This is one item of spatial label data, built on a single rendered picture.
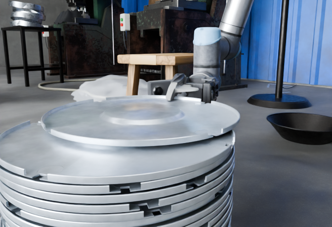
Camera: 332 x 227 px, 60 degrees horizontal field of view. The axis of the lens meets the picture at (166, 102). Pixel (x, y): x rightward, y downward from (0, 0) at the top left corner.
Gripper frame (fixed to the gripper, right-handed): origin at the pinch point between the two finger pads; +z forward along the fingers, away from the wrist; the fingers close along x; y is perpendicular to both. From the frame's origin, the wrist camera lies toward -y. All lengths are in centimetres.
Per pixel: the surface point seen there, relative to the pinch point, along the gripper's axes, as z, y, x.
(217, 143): 20.1, 12.7, 0.8
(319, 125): -80, 42, 22
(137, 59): -36.7, -22.5, -6.3
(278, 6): -259, 30, -50
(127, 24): -169, -89, -29
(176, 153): 24.7, 9.0, 0.8
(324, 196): -20.5, 33.4, 25.3
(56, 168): 31.8, -0.5, 0.8
